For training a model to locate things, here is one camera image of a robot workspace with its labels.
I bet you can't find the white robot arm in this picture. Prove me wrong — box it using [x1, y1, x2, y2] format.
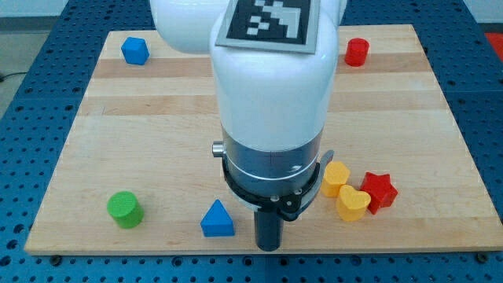
[150, 0, 346, 197]

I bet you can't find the blue triangle block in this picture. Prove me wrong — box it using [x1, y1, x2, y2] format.
[200, 200, 235, 237]

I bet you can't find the blue cube block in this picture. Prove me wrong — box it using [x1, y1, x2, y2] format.
[121, 37, 149, 65]

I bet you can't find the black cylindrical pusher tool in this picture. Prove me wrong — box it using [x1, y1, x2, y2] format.
[254, 211, 283, 252]

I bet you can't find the yellow hexagon block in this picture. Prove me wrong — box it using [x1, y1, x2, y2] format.
[321, 161, 351, 197]

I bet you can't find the wooden board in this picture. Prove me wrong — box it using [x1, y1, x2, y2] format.
[24, 24, 502, 255]

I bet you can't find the yellow heart block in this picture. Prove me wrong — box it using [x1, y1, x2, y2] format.
[336, 185, 371, 222]

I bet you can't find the black white fiducial marker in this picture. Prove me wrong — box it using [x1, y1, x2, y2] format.
[215, 0, 321, 54]

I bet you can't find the red star block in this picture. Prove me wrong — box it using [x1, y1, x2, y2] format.
[360, 171, 398, 215]

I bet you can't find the red cylinder block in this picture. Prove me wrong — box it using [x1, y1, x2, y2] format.
[345, 38, 369, 67]

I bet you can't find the green cylinder block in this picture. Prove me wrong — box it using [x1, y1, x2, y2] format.
[107, 191, 145, 229]

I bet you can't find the black clamp ring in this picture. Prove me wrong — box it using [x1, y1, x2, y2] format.
[221, 149, 336, 222]

